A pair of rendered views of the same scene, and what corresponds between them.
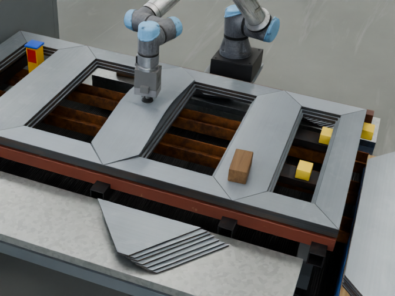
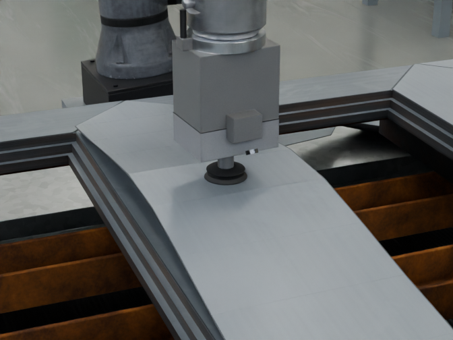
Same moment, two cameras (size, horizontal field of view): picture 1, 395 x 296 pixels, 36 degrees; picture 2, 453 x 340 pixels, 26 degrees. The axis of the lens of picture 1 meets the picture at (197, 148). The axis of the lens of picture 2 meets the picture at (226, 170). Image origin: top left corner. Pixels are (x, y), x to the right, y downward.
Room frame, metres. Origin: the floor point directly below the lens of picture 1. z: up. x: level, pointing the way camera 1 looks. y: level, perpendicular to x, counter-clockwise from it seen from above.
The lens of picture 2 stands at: (1.23, 0.74, 1.29)
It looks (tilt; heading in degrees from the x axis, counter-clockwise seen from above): 24 degrees down; 322
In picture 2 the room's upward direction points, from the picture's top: straight up
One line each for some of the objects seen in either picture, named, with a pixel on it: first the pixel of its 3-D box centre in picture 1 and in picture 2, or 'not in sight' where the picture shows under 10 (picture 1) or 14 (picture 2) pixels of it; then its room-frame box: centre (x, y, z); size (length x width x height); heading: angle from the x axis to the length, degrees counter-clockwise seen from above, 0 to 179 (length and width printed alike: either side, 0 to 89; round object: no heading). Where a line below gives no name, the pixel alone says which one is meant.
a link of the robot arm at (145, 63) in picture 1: (147, 59); (222, 7); (1.94, 0.20, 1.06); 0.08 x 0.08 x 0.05
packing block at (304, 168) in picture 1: (304, 170); not in sight; (1.71, -0.38, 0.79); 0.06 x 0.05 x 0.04; 164
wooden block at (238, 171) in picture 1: (240, 165); not in sight; (1.60, -0.15, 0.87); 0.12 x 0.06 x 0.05; 169
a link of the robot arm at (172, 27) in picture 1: (163, 29); not in sight; (2.03, 0.16, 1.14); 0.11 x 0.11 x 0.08; 56
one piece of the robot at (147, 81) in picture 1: (146, 79); (228, 92); (1.93, 0.20, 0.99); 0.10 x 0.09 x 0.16; 169
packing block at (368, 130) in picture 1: (367, 131); not in sight; (2.00, -0.65, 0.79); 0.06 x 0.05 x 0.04; 164
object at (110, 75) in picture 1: (231, 98); (226, 165); (2.37, -0.14, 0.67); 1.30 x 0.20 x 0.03; 74
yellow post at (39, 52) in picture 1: (36, 66); not in sight; (2.32, 0.73, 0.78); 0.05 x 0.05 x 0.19; 74
